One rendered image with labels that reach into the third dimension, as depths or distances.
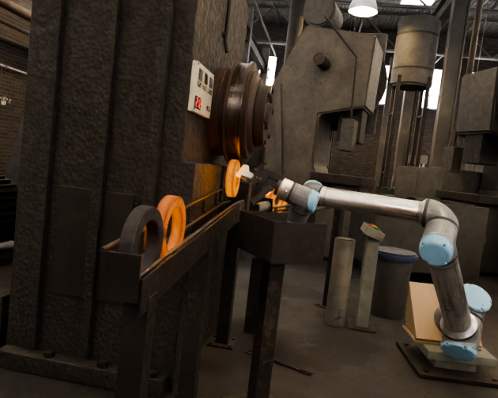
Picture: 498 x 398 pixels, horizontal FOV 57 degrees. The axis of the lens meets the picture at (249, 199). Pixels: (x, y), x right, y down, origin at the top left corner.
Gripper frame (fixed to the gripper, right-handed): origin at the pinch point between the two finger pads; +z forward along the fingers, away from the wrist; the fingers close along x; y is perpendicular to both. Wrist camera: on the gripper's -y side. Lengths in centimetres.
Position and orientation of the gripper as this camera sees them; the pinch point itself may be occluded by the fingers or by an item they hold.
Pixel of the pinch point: (234, 173)
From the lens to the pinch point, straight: 193.5
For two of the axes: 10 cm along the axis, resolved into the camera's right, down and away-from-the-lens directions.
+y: 3.8, -9.2, -1.1
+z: -9.1, -3.9, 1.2
